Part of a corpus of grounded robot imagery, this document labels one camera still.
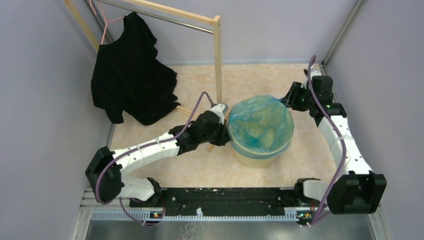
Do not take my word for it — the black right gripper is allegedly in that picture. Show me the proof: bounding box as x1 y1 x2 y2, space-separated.
280 81 315 112

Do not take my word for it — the yellow plastic trash bin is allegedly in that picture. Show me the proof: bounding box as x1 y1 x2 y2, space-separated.
232 146 289 168

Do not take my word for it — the blue plastic trash bag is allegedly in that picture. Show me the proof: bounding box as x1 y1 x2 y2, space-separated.
227 95 295 159

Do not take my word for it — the wooden clothes rack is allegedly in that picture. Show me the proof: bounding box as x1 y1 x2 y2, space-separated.
64 0 229 153

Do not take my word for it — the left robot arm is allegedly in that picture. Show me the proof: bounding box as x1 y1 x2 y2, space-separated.
85 104 230 207

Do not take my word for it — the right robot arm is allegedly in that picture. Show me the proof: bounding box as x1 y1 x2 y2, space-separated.
281 75 387 215

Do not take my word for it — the black hanging shirt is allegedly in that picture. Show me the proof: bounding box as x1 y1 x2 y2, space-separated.
91 12 180 126

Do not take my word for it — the pink clothes hanger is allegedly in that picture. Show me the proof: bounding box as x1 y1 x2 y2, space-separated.
88 0 125 45

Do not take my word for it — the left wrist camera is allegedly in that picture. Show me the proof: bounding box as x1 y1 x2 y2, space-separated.
210 103 229 125

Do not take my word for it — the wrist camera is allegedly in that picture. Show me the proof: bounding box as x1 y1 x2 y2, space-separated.
210 103 229 125
301 68 322 89

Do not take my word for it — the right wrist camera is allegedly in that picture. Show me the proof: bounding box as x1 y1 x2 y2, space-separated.
301 68 322 89

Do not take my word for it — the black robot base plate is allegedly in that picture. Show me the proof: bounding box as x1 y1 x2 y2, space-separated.
129 187 319 217

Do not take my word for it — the white slotted cable duct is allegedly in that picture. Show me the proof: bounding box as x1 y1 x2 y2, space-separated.
91 209 299 222

